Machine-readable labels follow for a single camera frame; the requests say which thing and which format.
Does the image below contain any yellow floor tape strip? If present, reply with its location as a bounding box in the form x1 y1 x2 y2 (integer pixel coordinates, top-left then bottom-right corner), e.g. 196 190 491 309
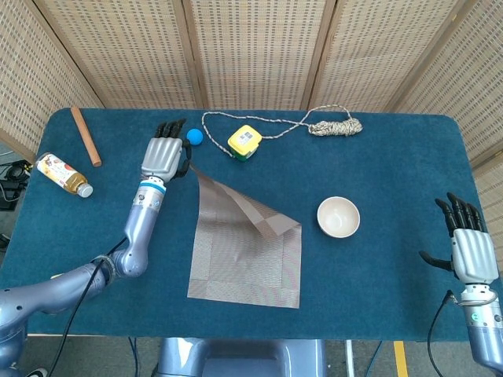
393 340 408 377

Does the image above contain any green box with yellow lid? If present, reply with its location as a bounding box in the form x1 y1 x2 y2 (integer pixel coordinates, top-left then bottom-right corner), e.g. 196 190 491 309
227 124 263 163

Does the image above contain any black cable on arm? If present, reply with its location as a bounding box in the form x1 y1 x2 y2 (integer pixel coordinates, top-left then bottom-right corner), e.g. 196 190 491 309
427 289 457 377
46 236 129 377

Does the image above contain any white table leg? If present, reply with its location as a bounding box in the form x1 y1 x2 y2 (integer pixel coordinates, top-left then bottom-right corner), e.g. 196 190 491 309
344 339 355 377

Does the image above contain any blue cable under table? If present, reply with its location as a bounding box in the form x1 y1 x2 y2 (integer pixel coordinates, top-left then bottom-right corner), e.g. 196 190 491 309
369 340 384 377
127 336 139 377

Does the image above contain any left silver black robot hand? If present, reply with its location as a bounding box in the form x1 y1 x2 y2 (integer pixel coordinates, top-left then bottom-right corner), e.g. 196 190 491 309
140 118 193 185

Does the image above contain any speckled beige rope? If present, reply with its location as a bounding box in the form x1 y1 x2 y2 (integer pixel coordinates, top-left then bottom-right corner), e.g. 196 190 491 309
201 104 364 158

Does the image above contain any cream ceramic bowl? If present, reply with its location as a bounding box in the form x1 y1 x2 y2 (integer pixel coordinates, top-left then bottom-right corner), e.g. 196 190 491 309
317 196 361 239

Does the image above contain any woven grey placemat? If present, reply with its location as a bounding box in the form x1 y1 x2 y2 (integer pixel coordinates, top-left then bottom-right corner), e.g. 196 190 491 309
186 163 303 309

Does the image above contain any tea bottle with white cap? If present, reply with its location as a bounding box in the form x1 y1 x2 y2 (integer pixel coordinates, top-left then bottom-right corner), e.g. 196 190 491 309
35 152 94 198

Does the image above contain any brown wooden dowel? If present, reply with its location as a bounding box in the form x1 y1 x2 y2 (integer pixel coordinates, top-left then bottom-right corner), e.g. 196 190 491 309
70 106 103 168

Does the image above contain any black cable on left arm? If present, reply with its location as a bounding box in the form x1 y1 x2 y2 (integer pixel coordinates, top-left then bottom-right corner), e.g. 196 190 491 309
46 236 129 377

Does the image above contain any woven bamboo folding screen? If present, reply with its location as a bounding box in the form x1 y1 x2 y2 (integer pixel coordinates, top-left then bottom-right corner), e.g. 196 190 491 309
0 0 503 272

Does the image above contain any blue-grey robot torso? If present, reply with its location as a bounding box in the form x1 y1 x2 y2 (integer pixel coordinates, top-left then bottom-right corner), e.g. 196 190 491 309
151 336 328 377

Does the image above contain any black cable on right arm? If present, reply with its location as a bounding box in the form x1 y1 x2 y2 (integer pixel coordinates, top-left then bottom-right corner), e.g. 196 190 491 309
427 289 457 377

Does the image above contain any black equipment on floor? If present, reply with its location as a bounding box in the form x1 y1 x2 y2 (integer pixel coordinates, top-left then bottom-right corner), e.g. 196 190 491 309
0 159 32 211

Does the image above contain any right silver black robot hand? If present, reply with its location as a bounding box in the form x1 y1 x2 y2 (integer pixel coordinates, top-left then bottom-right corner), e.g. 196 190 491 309
418 192 503 284

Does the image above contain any blue carpet table cover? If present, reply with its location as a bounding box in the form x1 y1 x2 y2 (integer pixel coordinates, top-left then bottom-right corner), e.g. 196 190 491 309
0 108 503 342

